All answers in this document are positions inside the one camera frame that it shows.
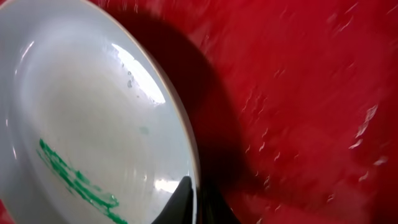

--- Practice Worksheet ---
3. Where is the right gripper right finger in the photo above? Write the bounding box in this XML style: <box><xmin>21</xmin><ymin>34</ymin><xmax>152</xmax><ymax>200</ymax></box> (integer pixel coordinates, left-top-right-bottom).
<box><xmin>198</xmin><ymin>182</ymin><xmax>241</xmax><ymax>224</ymax></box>

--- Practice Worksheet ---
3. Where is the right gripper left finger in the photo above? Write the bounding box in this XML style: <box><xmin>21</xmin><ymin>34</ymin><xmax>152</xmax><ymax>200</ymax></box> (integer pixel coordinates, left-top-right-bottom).
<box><xmin>152</xmin><ymin>176</ymin><xmax>193</xmax><ymax>224</ymax></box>

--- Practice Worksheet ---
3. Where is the white plate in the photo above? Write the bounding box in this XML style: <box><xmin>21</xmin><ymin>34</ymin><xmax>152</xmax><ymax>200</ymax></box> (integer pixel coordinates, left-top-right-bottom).
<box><xmin>1</xmin><ymin>0</ymin><xmax>200</xmax><ymax>223</ymax></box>

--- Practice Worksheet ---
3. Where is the red plastic tray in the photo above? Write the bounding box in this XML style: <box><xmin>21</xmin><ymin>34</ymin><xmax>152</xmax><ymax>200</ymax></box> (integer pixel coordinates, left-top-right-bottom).
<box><xmin>0</xmin><ymin>0</ymin><xmax>398</xmax><ymax>224</ymax></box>

